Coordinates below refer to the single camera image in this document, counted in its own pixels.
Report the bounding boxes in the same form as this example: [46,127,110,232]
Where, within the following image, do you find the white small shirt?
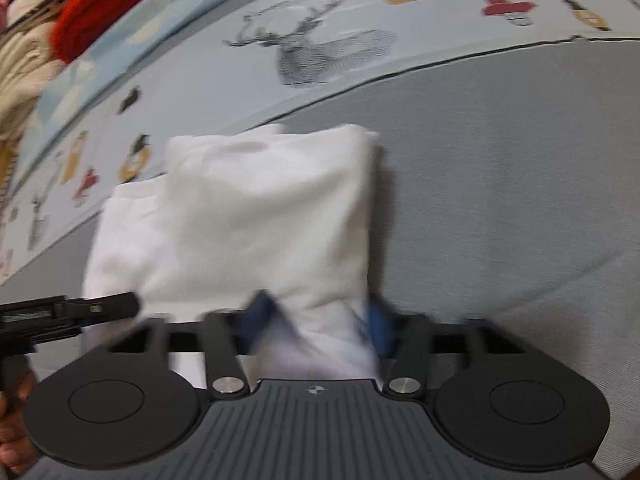
[82,125,378,380]

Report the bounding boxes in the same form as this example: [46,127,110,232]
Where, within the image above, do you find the person's left hand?
[1,356,38,477]

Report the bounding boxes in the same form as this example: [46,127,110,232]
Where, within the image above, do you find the cream folded blanket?
[1,22,65,143]

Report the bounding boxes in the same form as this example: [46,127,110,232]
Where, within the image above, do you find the light blue patterned quilt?
[15,0,227,180]

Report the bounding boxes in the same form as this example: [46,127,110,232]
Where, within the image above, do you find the deer print grey sheet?
[1,0,639,278]

